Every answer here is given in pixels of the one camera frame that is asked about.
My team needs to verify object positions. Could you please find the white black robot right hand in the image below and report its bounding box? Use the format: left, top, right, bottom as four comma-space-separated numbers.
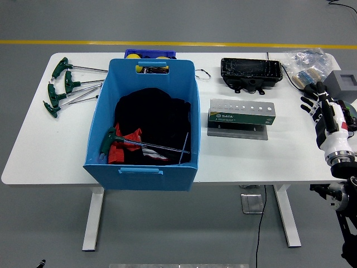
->
300, 81, 355, 156

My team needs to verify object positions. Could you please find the metal hex key stand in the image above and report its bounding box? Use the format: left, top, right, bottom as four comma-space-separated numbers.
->
207, 98, 277, 141

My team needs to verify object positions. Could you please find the large green T-handle hex key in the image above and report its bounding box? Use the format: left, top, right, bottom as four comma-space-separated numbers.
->
99, 126, 191, 162

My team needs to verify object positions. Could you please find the small green T-handle hex key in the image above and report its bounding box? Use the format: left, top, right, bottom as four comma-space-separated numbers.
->
178, 132, 190, 165

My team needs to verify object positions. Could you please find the grey square box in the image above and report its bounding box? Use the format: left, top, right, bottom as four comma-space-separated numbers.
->
322, 70, 357, 103

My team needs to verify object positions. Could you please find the large blue plastic box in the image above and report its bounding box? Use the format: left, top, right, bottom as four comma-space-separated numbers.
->
83, 58, 201, 192

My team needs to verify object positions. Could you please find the dark electronic parts pile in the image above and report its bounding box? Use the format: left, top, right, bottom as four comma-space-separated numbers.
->
344, 107, 357, 126

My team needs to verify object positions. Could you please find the black power adapter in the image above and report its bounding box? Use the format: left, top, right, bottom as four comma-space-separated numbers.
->
303, 84, 319, 97

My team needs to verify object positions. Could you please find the taped resistor bundle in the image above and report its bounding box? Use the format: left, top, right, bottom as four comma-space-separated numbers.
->
291, 69, 326, 90

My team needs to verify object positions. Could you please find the white table leg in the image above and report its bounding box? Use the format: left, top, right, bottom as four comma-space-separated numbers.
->
273, 184, 302, 248
82, 186, 105, 252

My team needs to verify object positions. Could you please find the clear plastic bag of resistors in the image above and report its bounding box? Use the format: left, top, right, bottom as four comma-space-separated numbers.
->
283, 47, 332, 82

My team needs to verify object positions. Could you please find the black plastic tray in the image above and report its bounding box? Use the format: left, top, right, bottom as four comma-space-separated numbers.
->
220, 58, 284, 95

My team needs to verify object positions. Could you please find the silver floor plate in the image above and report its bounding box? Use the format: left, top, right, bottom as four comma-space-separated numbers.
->
240, 193, 265, 214

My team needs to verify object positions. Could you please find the red cloth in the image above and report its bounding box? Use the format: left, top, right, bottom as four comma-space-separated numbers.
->
107, 122, 143, 165

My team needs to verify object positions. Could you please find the white cloth tag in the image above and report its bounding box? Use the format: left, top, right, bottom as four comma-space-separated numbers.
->
141, 147, 170, 162

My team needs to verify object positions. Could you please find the black cloth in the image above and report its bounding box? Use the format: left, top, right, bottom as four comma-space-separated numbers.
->
114, 88, 192, 165

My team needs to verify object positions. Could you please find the dark brown glossy item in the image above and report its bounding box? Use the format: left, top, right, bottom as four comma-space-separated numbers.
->
142, 66, 170, 75

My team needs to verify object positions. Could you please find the small dark blue bin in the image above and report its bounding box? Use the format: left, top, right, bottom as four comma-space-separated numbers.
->
124, 49, 177, 60

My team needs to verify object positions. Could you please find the yellow floor tape line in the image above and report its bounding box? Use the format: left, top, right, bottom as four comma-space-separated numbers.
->
0, 40, 357, 49

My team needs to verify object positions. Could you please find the black looped floor cable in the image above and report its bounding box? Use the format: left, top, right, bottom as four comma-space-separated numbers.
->
327, 0, 357, 13

